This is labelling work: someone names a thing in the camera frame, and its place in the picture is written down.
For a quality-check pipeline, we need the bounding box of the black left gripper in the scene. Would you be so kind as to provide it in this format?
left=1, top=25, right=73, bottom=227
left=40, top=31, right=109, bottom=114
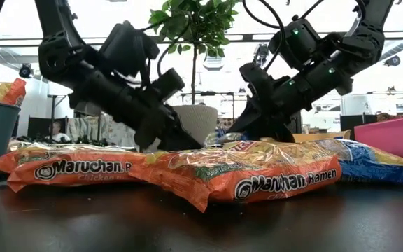
left=67, top=68, right=203, bottom=152

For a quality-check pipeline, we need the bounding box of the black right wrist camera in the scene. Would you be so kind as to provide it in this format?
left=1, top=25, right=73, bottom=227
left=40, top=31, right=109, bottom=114
left=269, top=17, right=323, bottom=70

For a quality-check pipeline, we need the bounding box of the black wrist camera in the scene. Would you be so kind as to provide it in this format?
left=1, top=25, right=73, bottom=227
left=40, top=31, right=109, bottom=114
left=98, top=20, right=160, bottom=78
left=269, top=17, right=323, bottom=70

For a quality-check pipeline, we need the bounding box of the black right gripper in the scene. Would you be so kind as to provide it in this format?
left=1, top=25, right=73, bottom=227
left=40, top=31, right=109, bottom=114
left=227, top=61, right=353, bottom=143

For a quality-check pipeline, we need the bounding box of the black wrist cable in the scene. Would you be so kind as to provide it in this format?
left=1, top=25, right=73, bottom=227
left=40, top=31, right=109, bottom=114
left=157, top=20, right=192, bottom=76
left=242, top=0, right=287, bottom=71

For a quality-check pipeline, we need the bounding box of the long black overhead bar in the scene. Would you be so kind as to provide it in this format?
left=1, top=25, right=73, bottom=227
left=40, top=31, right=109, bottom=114
left=0, top=30, right=403, bottom=48

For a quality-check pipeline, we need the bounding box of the orange Maruchan ramen packet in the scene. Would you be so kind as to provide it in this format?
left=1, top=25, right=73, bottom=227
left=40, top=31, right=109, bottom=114
left=0, top=141, right=148, bottom=193
left=0, top=77, right=27, bottom=107
left=206, top=139, right=258, bottom=152
left=128, top=139, right=343, bottom=214

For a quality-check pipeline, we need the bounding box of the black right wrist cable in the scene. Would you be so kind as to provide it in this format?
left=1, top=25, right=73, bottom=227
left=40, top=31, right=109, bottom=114
left=242, top=0, right=287, bottom=71

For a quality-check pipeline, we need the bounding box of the yellow plastic bin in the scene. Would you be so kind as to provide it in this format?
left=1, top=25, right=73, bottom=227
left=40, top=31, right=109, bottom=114
left=292, top=129, right=351, bottom=144

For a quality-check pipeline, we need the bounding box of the black ceiling spotlight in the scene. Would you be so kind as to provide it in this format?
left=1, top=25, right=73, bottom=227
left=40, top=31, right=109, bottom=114
left=18, top=62, right=34, bottom=79
left=383, top=55, right=402, bottom=68
left=252, top=43, right=270, bottom=67

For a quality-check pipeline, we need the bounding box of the red plastic bin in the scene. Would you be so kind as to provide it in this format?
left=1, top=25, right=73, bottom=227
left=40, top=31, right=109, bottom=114
left=353, top=113, right=403, bottom=168

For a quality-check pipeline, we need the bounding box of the black background rail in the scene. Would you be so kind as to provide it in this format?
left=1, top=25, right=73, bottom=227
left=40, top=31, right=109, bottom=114
left=47, top=90, right=403, bottom=99

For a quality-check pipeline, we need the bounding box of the green leafy plant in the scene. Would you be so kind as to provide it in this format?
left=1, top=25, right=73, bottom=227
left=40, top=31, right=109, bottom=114
left=148, top=0, right=241, bottom=105

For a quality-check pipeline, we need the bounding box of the person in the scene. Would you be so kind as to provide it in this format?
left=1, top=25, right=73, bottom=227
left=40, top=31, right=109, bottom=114
left=45, top=120, right=71, bottom=143

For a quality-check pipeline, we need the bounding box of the marbled cloth panel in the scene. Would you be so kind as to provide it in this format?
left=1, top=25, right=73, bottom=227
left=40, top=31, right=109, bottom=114
left=66, top=115, right=136, bottom=147

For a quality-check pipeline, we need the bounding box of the dark background monitor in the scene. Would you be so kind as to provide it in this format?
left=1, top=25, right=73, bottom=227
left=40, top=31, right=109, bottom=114
left=340, top=114, right=378, bottom=131

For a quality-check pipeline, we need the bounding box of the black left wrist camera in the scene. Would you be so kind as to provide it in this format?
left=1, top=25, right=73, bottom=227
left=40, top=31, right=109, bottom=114
left=98, top=20, right=160, bottom=78

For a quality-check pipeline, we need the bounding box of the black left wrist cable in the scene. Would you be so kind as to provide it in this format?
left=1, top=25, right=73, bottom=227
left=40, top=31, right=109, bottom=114
left=157, top=20, right=192, bottom=76

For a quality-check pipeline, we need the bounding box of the dark background screen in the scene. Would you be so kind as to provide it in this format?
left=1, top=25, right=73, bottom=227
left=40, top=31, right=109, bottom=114
left=27, top=116, right=66, bottom=139

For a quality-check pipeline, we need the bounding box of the blue Maruchan ramen packet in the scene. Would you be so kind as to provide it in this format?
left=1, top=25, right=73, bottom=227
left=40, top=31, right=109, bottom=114
left=313, top=138, right=403, bottom=186
left=204, top=128, right=232, bottom=146

